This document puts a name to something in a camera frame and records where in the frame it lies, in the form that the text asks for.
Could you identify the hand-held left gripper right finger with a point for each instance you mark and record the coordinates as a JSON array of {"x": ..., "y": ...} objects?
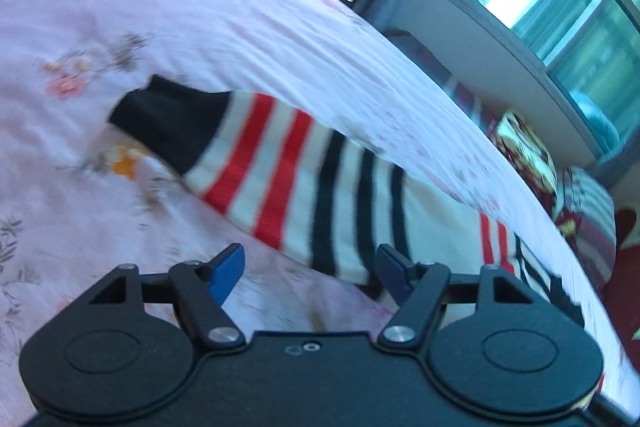
[{"x": 392, "y": 271}]

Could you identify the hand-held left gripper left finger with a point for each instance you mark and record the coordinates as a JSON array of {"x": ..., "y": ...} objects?
[{"x": 227, "y": 271}]

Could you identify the striped knit sweater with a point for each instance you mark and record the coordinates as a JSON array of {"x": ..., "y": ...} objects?
[{"x": 280, "y": 167}]

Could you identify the folded printed blanket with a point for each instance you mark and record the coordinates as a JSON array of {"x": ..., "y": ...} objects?
[{"x": 525, "y": 157}]

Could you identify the red patterned quilt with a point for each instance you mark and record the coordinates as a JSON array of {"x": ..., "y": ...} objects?
[{"x": 567, "y": 222}]

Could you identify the striped pillow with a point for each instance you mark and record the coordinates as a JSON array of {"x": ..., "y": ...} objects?
[{"x": 592, "y": 212}]

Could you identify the red headboard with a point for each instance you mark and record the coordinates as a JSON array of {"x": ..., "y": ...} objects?
[{"x": 625, "y": 277}]

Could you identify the pink floral bed sheet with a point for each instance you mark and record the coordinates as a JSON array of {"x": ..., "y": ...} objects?
[{"x": 200, "y": 22}]

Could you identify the blue cloth bundle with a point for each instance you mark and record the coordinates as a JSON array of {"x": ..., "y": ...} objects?
[{"x": 597, "y": 122}]

